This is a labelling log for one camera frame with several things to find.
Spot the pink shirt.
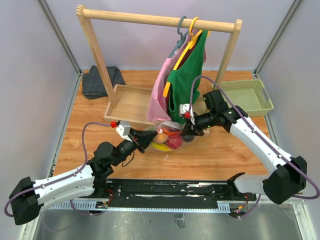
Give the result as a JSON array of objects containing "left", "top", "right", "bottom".
[{"left": 146, "top": 29, "right": 206, "bottom": 122}]

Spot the green sleeveless shirt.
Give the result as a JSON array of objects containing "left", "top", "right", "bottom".
[{"left": 167, "top": 30, "right": 208, "bottom": 124}]

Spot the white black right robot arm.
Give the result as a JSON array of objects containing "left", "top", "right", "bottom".
[{"left": 179, "top": 90, "right": 307, "bottom": 205}]

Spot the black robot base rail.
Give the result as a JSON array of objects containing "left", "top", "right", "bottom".
[{"left": 87, "top": 178, "right": 257, "bottom": 210}]

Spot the dark grey folded cloth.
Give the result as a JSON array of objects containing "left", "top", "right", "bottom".
[{"left": 82, "top": 65, "right": 126, "bottom": 100}]

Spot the orange fake peach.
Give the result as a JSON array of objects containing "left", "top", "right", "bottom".
[{"left": 153, "top": 133, "right": 169, "bottom": 144}]

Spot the red fake apple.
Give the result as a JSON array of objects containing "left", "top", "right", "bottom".
[{"left": 164, "top": 135, "right": 184, "bottom": 150}]

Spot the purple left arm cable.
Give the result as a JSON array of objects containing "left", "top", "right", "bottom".
[{"left": 4, "top": 121, "right": 114, "bottom": 217}]

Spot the light green plastic basket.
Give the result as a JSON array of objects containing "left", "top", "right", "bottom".
[{"left": 220, "top": 79, "right": 274, "bottom": 117}]

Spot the clear zip top bag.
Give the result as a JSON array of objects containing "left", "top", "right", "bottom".
[{"left": 144, "top": 121, "right": 200, "bottom": 153}]

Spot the dark purple fake eggplant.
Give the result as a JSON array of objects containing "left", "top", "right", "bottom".
[{"left": 182, "top": 135, "right": 195, "bottom": 143}]

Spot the yellow clothes hanger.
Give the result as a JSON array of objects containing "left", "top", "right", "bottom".
[{"left": 163, "top": 17, "right": 203, "bottom": 98}]

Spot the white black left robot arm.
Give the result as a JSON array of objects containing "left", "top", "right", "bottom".
[{"left": 4, "top": 128, "right": 158, "bottom": 226}]

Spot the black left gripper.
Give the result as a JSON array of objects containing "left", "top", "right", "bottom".
[{"left": 111, "top": 127, "right": 158, "bottom": 167}]

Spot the wooden clothes rack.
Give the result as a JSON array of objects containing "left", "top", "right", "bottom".
[{"left": 76, "top": 4, "right": 243, "bottom": 128}]

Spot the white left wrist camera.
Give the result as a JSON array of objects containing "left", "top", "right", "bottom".
[{"left": 115, "top": 120, "right": 131, "bottom": 141}]

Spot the grey-green clothes hanger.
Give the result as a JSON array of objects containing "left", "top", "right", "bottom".
[{"left": 168, "top": 15, "right": 188, "bottom": 58}]

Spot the yellow fake banana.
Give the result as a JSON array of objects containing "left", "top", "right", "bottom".
[{"left": 150, "top": 142, "right": 174, "bottom": 152}]

